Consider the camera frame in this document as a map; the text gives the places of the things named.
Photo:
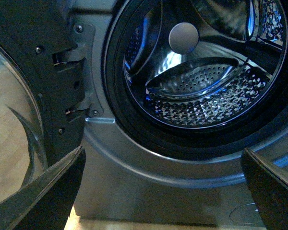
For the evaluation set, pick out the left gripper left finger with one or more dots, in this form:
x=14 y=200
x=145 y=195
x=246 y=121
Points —
x=46 y=202

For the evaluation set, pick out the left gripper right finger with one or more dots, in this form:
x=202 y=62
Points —
x=268 y=185

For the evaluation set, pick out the washing machine glass door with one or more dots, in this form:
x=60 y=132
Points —
x=39 y=90

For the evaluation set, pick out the grey front-load washing machine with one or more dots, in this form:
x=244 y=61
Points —
x=123 y=181

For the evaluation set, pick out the black rubber door gasket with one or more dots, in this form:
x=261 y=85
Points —
x=247 y=130

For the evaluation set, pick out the stainless steel washer drum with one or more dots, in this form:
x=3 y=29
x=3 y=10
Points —
x=196 y=64

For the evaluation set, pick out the grey metal door hinge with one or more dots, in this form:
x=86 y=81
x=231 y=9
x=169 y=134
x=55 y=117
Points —
x=83 y=35

